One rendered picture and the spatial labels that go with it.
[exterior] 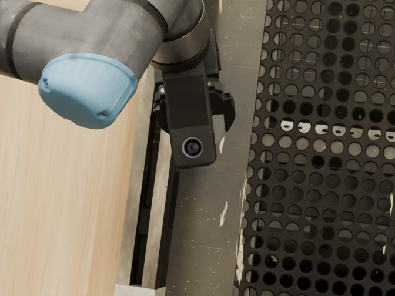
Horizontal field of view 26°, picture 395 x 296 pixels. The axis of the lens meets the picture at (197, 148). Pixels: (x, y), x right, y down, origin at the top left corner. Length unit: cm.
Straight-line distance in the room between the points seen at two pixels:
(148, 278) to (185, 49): 49
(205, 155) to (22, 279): 57
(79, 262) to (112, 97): 64
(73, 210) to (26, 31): 61
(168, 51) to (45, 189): 56
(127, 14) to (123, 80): 6
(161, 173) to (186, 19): 47
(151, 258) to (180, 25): 51
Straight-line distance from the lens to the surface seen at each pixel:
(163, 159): 125
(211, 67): 94
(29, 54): 77
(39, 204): 136
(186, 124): 89
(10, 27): 79
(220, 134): 101
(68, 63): 73
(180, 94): 89
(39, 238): 136
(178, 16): 81
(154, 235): 125
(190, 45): 85
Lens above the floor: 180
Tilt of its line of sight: 29 degrees down
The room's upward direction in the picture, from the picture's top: straight up
